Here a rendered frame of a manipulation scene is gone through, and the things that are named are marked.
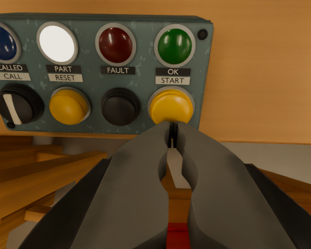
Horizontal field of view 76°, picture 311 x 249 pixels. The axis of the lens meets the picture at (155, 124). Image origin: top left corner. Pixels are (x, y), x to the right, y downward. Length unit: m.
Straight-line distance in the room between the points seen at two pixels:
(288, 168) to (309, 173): 0.11
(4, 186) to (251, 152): 1.04
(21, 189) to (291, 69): 0.49
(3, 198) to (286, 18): 0.48
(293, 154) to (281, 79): 1.09
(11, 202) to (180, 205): 0.33
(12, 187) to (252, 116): 0.43
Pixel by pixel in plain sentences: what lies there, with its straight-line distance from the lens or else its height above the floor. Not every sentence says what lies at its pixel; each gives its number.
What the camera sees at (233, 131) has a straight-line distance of 0.18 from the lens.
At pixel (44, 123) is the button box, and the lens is 0.17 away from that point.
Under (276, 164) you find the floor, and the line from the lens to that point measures 1.24.
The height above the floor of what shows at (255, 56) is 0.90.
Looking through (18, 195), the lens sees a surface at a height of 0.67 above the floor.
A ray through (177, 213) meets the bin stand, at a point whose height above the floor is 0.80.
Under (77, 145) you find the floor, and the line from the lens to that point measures 1.15.
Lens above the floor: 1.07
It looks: 86 degrees down
